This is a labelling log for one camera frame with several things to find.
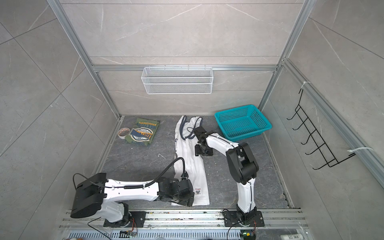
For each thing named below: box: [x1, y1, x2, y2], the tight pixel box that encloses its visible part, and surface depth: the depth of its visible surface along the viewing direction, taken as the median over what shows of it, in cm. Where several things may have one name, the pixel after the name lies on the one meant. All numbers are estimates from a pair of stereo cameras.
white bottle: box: [280, 233, 304, 240], surface depth 69 cm
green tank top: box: [125, 118, 160, 146], surface depth 107 cm
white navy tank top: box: [174, 115, 210, 206], surface depth 95 cm
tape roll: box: [117, 127, 131, 140], surface depth 112 cm
